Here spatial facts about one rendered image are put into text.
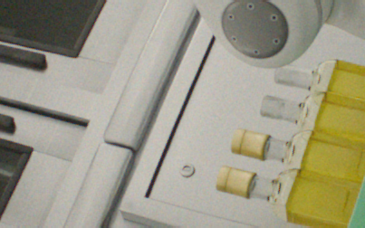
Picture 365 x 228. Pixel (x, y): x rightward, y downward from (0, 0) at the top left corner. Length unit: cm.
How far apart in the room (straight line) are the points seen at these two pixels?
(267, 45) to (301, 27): 3
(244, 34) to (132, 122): 71
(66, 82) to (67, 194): 22
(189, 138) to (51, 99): 25
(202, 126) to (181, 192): 11
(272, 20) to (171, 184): 67
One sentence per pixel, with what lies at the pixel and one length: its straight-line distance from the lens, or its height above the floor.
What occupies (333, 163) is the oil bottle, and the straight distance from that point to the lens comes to 134.
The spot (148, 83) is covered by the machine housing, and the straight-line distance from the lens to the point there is 162.
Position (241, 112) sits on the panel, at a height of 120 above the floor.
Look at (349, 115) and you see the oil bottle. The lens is 137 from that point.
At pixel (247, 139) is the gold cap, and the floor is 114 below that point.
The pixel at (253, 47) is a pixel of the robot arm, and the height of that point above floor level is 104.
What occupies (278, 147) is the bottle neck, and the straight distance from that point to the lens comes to 137.
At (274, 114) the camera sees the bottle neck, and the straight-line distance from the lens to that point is 140.
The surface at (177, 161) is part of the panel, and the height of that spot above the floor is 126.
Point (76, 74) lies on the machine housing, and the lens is 171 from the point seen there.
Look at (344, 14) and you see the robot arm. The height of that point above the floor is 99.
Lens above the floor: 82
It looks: 14 degrees up
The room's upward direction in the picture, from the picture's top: 77 degrees counter-clockwise
